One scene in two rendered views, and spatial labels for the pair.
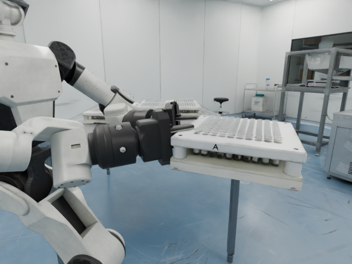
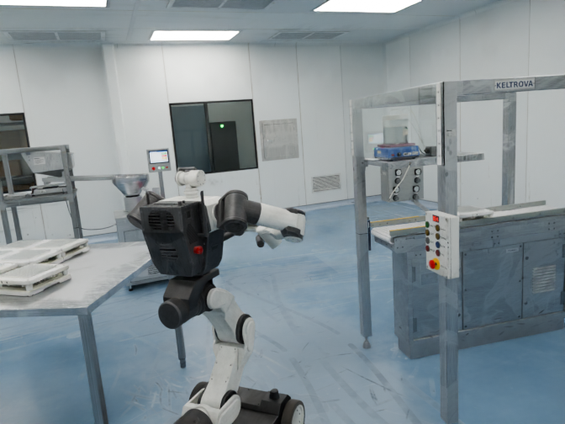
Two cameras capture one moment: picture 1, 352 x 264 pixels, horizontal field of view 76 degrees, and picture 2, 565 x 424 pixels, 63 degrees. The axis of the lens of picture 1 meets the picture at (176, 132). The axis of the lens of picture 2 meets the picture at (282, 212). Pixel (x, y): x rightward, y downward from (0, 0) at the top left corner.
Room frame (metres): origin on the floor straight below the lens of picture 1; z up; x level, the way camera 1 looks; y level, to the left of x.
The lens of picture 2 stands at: (-0.10, 2.25, 1.51)
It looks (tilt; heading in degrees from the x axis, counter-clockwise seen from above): 10 degrees down; 282
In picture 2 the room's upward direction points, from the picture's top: 4 degrees counter-clockwise
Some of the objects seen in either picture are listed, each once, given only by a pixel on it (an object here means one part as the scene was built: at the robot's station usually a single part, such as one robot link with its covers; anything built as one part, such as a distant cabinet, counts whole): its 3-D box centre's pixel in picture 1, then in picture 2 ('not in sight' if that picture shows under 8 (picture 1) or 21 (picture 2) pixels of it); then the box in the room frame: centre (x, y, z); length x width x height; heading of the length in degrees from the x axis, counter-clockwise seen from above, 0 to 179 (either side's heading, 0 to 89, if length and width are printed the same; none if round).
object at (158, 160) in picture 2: not in sight; (161, 177); (2.21, -2.32, 1.07); 0.23 x 0.10 x 0.62; 33
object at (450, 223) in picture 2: not in sight; (442, 243); (-0.35, 0.26, 0.97); 0.17 x 0.06 x 0.26; 115
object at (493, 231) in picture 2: not in sight; (476, 228); (-0.70, -0.84, 0.77); 1.30 x 0.29 x 0.10; 25
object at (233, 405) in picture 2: not in sight; (212, 410); (0.67, 0.49, 0.28); 0.21 x 0.20 x 0.13; 77
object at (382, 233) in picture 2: not in sight; (476, 223); (-0.70, -0.84, 0.81); 1.35 x 0.25 x 0.05; 25
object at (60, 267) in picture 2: (108, 111); (29, 273); (1.53, 0.46, 0.92); 0.25 x 0.24 x 0.02; 83
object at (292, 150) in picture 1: (238, 132); not in sight; (0.51, -0.15, 1.03); 0.25 x 0.24 x 0.02; 160
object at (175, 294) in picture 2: (3, 173); (189, 296); (0.69, 0.56, 0.85); 0.28 x 0.13 x 0.18; 77
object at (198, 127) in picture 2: not in sight; (215, 137); (2.52, -5.00, 1.43); 1.38 x 0.01 x 1.16; 33
